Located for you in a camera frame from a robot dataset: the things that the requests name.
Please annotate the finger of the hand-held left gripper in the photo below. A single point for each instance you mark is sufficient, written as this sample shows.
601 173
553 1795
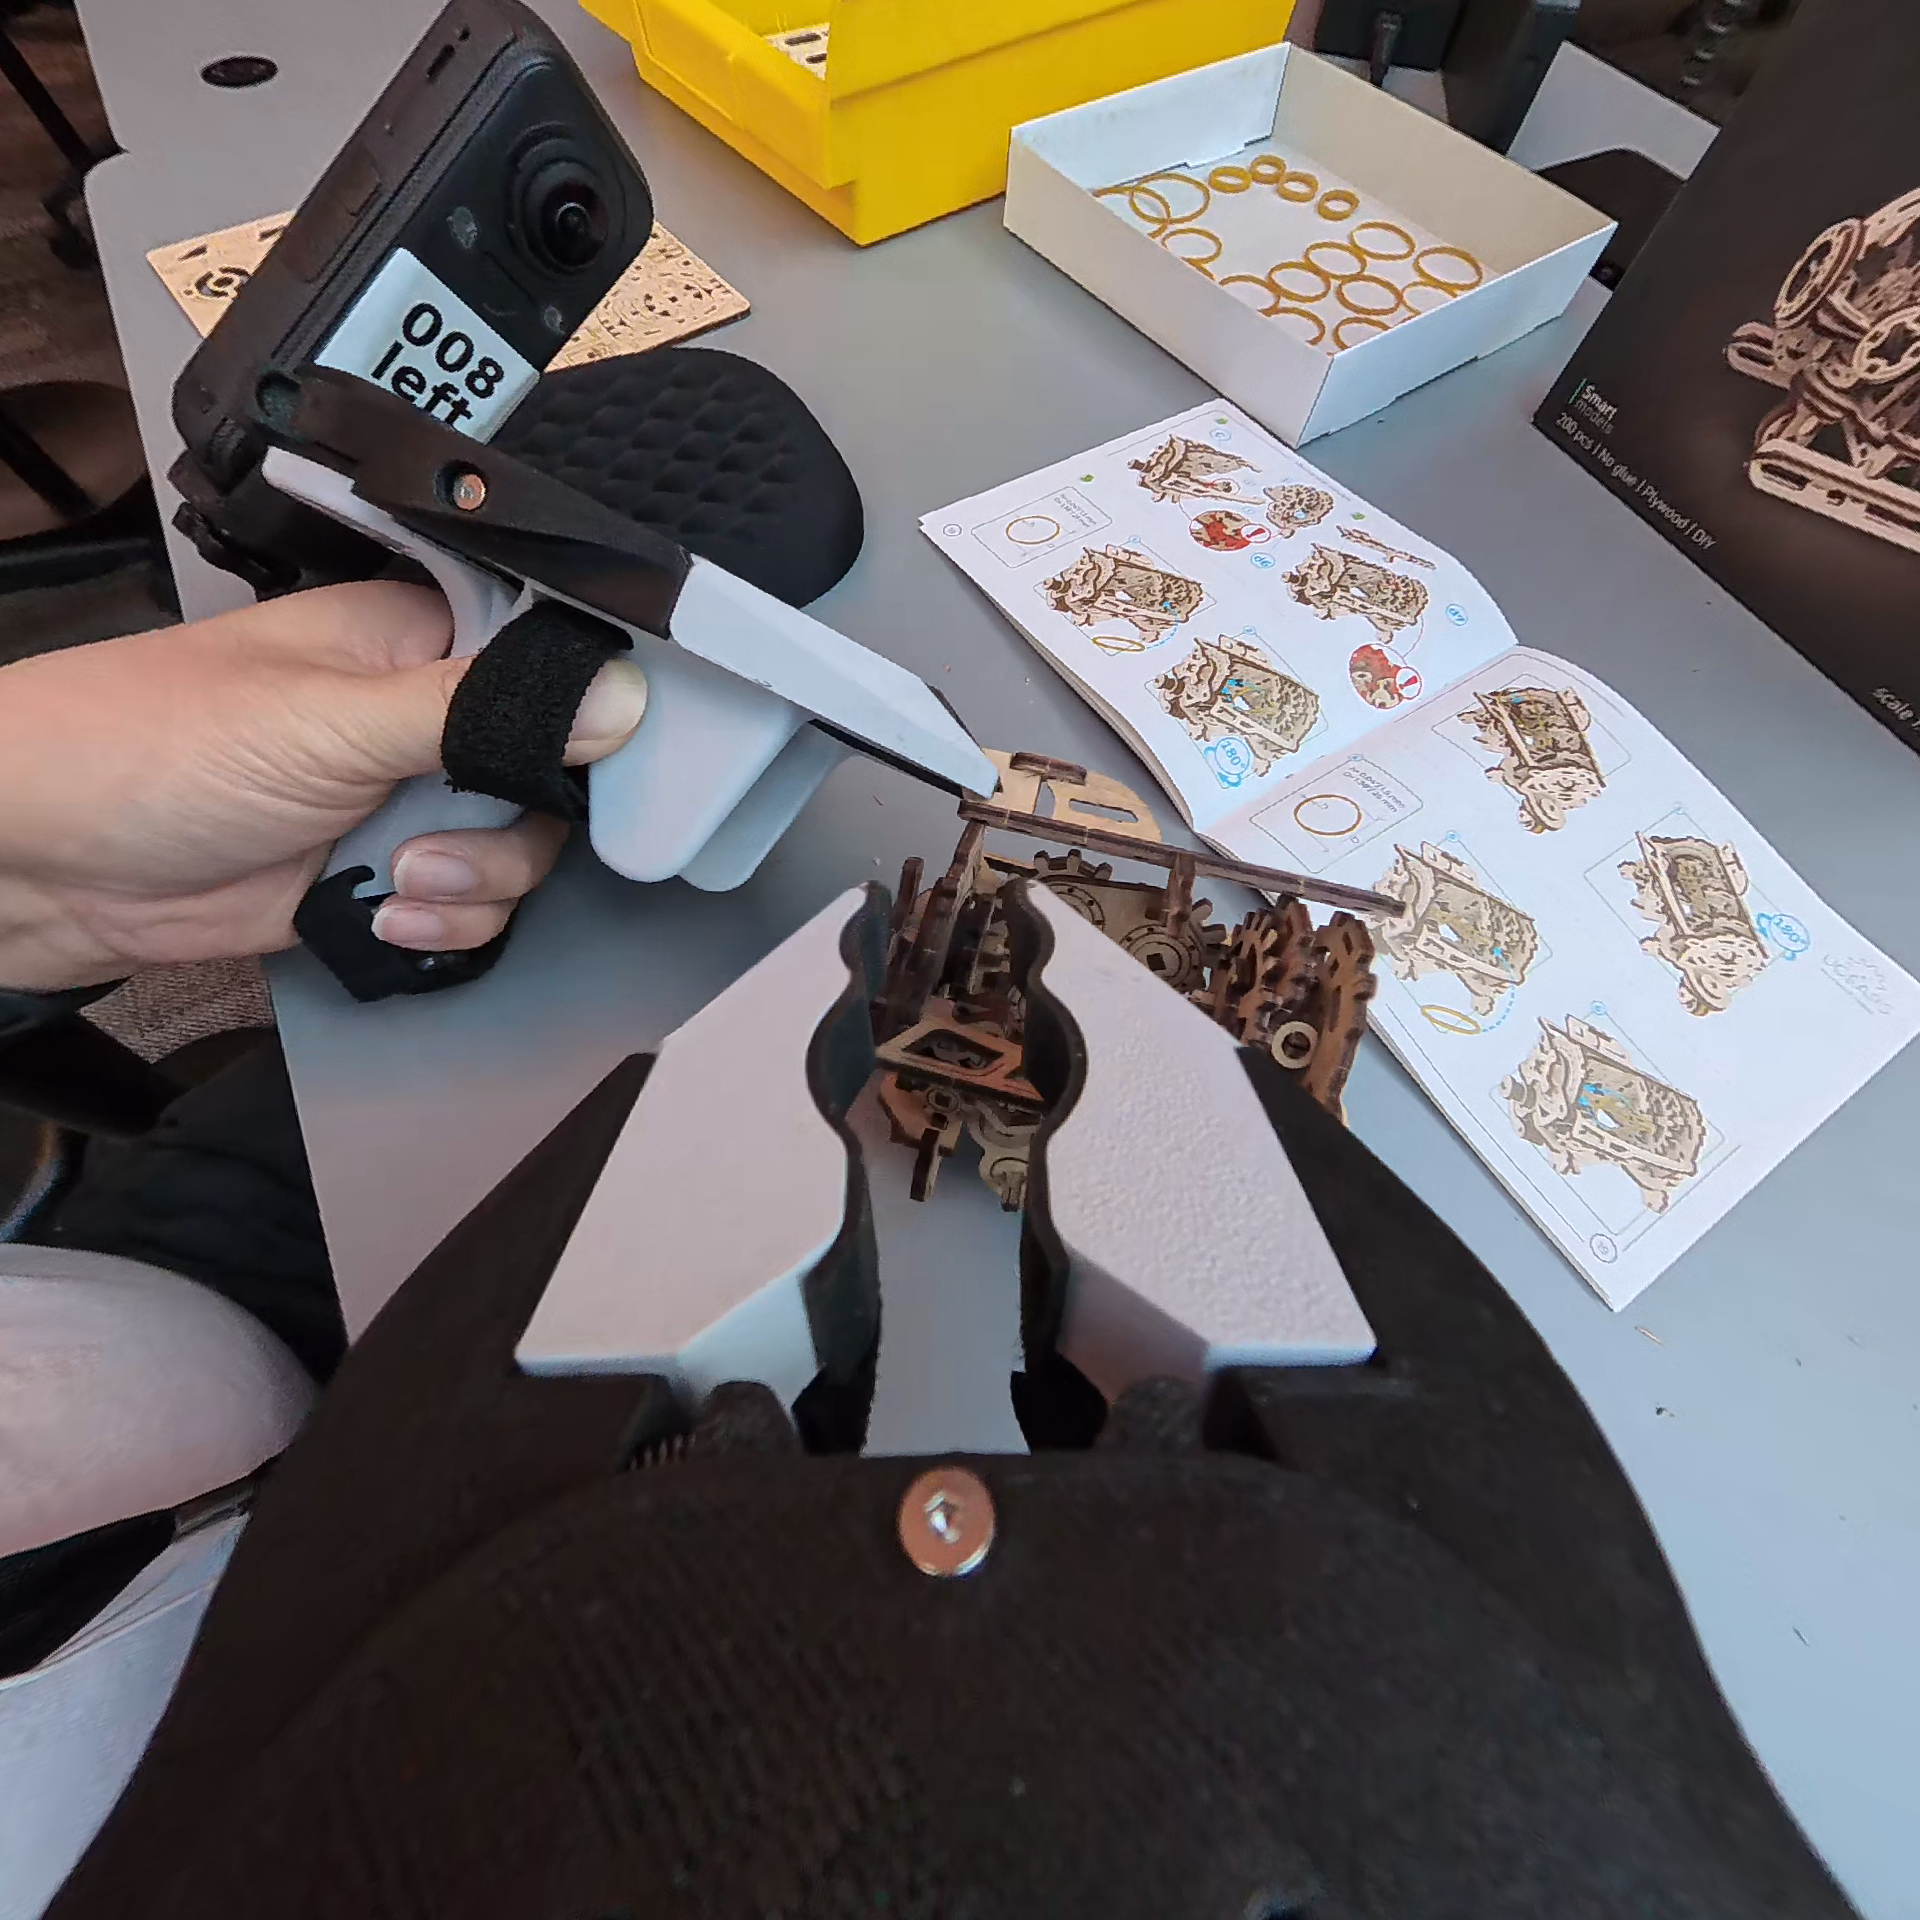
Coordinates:
826 661

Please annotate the black quilted wrist rest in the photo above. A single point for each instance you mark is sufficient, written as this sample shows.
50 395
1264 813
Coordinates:
704 452

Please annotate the wooden mechanical model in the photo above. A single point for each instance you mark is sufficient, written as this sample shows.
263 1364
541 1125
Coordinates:
1200 946

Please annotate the laser-cut plywood sheet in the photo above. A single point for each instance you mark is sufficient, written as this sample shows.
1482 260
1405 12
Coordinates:
661 307

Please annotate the person's left hand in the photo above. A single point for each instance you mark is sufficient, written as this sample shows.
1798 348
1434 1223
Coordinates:
211 780

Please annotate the person's leg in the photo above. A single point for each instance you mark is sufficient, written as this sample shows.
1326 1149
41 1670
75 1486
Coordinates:
136 1396

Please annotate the group of rubber bands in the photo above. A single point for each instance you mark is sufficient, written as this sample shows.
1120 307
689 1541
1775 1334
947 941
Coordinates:
1359 278

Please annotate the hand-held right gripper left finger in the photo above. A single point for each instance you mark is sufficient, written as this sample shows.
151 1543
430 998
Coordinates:
704 1172

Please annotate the dark model kit box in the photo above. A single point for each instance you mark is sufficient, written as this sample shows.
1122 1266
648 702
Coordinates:
1755 301

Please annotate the white cardboard box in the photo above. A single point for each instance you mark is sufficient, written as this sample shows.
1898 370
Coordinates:
1171 285

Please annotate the yellow plastic bin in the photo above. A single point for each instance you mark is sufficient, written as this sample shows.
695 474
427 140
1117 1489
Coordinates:
975 135

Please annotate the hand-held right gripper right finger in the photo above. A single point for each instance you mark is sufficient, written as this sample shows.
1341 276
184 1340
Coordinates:
1184 1186

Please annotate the black desk grommet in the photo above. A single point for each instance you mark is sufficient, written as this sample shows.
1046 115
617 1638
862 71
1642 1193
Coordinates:
240 71

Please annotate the black power adapter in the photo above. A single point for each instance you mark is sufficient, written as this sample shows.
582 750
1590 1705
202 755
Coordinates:
1613 212

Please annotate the illustrated instruction booklet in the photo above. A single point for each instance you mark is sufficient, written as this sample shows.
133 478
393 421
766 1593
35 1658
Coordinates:
1499 839

